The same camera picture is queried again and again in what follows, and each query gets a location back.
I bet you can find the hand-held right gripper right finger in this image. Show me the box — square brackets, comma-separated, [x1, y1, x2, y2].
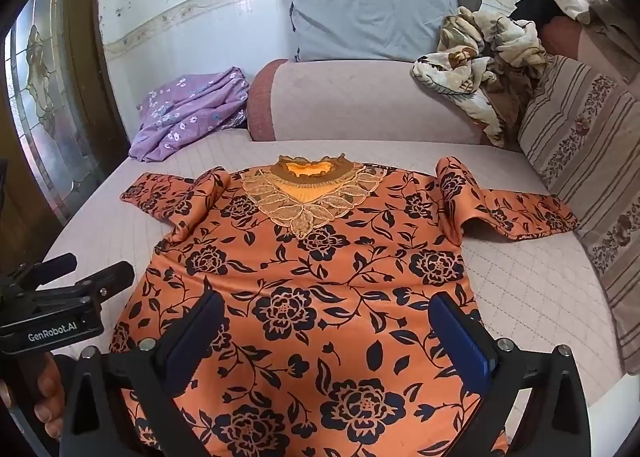
[429, 293, 592, 457]

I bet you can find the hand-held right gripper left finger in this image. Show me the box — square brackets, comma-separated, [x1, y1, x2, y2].
[59, 289, 231, 457]

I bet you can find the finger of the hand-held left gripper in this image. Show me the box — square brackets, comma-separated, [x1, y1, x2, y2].
[10, 253, 79, 289]
[69, 261, 136, 304]

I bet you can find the orange floral blouse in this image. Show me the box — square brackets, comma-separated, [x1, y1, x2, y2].
[109, 153, 578, 457]

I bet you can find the person's left hand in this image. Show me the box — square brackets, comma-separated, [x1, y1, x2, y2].
[0, 353, 66, 438]

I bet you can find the stained glass wooden door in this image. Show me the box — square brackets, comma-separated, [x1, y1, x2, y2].
[0, 0, 131, 278]

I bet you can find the purple floral cloth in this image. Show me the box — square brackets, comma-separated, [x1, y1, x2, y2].
[129, 66, 250, 162]

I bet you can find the striped floral pillow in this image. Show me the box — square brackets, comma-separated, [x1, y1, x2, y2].
[517, 55, 640, 375]

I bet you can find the pink bolster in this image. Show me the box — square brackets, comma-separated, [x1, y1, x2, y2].
[247, 58, 523, 152]

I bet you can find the crumpled beige floral blanket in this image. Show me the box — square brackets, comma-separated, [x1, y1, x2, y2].
[411, 6, 553, 148]

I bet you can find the pink cushion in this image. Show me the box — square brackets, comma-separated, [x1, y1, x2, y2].
[540, 14, 637, 85]

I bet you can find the grey pillow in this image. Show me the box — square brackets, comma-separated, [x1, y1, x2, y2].
[284, 0, 483, 62]

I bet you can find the black cloth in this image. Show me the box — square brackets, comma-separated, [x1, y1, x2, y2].
[509, 0, 566, 30]

